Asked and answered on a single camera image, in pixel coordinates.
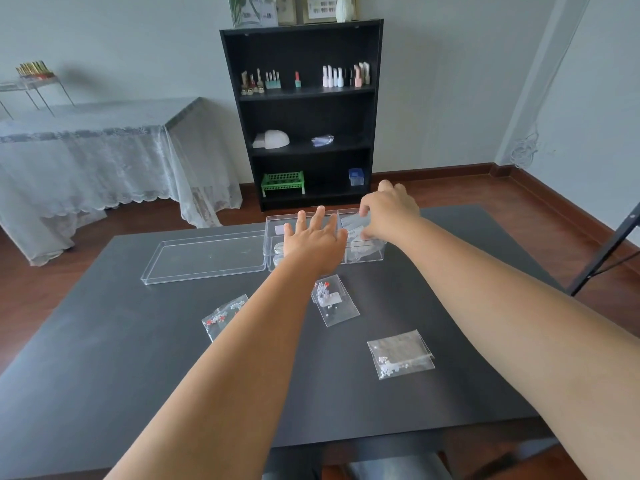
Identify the person's left hand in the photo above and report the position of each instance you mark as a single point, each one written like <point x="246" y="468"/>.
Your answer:
<point x="312" y="247"/>

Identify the person's right hand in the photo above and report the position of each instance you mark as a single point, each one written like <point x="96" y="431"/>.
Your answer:
<point x="392" y="212"/>

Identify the person's left thumb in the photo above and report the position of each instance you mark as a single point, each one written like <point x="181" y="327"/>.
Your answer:
<point x="343" y="235"/>

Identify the person's left little finger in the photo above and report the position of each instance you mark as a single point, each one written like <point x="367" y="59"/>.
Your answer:
<point x="288" y="229"/>

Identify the person's left middle finger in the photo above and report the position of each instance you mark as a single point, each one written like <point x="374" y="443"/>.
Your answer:
<point x="319" y="218"/>

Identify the person's right thumb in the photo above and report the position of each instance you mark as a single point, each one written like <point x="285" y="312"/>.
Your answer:
<point x="365" y="207"/>

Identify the small clear plastic bag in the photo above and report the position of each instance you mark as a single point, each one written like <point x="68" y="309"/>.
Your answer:
<point x="352" y="225"/>

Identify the person's left forearm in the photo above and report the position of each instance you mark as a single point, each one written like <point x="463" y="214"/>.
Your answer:
<point x="235" y="364"/>

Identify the person's right forearm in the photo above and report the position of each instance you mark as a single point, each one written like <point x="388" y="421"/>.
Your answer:
<point x="510" y="319"/>

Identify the clear plastic organizer box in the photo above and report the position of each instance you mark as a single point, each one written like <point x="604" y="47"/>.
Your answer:
<point x="357" y="249"/>

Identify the white round container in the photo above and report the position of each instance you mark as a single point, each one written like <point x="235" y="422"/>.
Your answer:
<point x="278" y="249"/>

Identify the white packet in box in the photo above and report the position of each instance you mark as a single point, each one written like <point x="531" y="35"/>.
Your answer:
<point x="364" y="250"/>

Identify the small blue plastic box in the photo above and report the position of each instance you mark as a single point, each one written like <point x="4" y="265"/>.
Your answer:
<point x="356" y="177"/>

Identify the green plastic rack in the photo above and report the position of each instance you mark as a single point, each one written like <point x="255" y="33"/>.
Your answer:
<point x="282" y="182"/>

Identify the clear bag with white label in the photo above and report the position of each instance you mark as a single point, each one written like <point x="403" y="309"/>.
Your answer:
<point x="336" y="304"/>

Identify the clear pack of nail tips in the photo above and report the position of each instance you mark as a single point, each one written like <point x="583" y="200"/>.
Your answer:
<point x="322" y="140"/>

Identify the clear plastic box lid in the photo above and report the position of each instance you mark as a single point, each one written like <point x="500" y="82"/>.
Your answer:
<point x="205" y="257"/>

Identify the white nail lamp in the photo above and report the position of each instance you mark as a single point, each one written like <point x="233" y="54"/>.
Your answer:
<point x="272" y="139"/>

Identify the black bookshelf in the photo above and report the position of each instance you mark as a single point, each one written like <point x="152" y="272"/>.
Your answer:
<point x="305" y="114"/>

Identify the clear bag with red beads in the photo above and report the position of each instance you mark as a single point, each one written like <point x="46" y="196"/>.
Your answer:
<point x="222" y="317"/>

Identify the row of white nail polish bottles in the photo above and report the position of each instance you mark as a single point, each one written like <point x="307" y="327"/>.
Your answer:
<point x="345" y="77"/>

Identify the clear bag with white beads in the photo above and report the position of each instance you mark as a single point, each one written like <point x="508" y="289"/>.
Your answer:
<point x="400" y="354"/>

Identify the red capped teal bottle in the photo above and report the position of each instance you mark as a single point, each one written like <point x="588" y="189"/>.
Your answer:
<point x="297" y="80"/>

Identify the teal holder with nail tools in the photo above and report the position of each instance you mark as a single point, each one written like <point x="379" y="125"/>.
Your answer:
<point x="273" y="82"/>

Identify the group of brown nail polish bottles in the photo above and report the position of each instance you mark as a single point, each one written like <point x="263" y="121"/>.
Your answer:
<point x="251" y="83"/>

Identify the white ceramic vase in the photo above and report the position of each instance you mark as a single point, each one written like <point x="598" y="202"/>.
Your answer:
<point x="345" y="8"/>

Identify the white lace tablecloth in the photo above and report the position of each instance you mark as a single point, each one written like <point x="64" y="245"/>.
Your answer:
<point x="90" y="159"/>

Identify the glass vase with green plant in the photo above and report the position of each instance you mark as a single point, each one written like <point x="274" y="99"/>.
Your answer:
<point x="250" y="9"/>

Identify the clear acrylic stand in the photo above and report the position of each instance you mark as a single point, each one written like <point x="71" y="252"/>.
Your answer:
<point x="37" y="87"/>

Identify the row of gold lipstick tubes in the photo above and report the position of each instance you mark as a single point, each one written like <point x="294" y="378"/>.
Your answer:
<point x="34" y="69"/>

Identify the wide picture frame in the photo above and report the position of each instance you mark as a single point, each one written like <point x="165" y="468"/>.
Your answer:
<point x="320" y="8"/>

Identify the narrow picture frame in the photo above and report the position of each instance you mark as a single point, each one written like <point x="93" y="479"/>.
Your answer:
<point x="286" y="8"/>

